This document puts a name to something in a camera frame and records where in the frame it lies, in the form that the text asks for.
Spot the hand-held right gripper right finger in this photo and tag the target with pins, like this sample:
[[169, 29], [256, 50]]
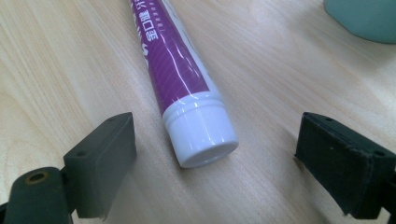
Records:
[[342, 165]]

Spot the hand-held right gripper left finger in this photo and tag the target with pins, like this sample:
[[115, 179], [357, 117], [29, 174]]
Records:
[[99, 165]]

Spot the purple and white toothpaste tube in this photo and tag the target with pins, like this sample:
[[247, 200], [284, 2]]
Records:
[[183, 84]]

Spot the teal green container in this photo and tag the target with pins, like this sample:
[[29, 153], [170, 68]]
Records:
[[364, 17]]

